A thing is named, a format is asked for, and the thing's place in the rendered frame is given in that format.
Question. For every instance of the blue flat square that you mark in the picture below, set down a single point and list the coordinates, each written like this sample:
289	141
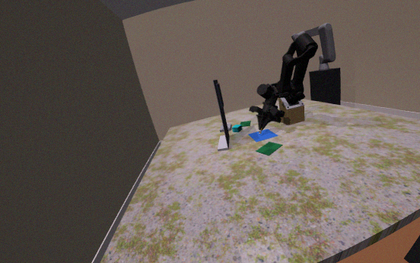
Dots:
265	134

